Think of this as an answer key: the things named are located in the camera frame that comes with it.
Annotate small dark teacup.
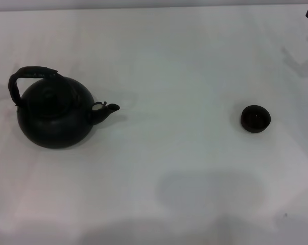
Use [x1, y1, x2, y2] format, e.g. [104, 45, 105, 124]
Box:
[240, 104, 272, 133]

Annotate black round teapot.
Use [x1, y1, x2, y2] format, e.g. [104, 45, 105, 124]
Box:
[8, 65, 121, 150]

